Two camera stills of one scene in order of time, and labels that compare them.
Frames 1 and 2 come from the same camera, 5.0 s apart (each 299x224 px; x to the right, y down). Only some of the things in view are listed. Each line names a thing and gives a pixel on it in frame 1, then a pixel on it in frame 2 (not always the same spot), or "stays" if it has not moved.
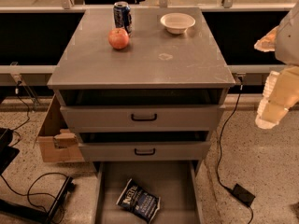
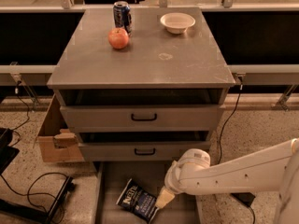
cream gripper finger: [267, 43] → [178, 177]
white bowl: [177, 22] stays
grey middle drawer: [146, 151] stays
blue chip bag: [139, 201] stays
